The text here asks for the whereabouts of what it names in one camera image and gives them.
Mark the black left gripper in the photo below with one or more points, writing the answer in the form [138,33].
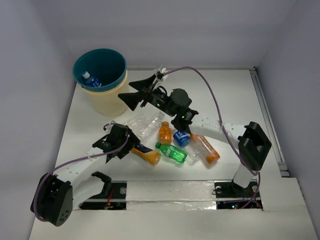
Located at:
[132,141]

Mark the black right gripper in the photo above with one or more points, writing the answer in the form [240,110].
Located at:
[143,86]

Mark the yellow bottle dark blue label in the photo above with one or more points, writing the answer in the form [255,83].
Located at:
[149,155]

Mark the large blue label water bottle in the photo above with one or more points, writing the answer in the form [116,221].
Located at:
[91,80]

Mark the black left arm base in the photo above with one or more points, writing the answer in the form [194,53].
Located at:
[112,197]

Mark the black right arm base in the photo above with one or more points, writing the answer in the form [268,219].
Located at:
[230,196]

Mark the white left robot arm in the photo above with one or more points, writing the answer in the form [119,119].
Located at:
[68,185]

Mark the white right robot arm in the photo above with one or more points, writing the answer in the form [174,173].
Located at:
[249,142]

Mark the cream bin with teal rim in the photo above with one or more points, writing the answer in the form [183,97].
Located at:
[110,67]

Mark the clear unlabelled plastic bottle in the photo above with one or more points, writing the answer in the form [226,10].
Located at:
[137,122]

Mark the clear crumpled bottle white cap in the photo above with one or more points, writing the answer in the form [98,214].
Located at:
[151,124]

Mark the small orange juice bottle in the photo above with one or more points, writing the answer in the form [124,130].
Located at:
[165,133]

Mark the green soda bottle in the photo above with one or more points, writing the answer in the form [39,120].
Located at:
[172,152]

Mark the small blue label water bottle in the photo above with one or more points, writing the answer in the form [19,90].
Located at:
[181,138]

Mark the orange label drink bottle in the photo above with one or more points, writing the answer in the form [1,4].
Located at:
[205,149]

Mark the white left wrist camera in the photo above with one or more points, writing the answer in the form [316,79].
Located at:
[108,125]

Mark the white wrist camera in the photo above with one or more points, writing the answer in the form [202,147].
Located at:
[159,73]
[108,125]

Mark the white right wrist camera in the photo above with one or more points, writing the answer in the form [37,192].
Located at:
[159,73]

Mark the aluminium side rail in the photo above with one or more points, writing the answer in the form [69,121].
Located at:
[283,169]

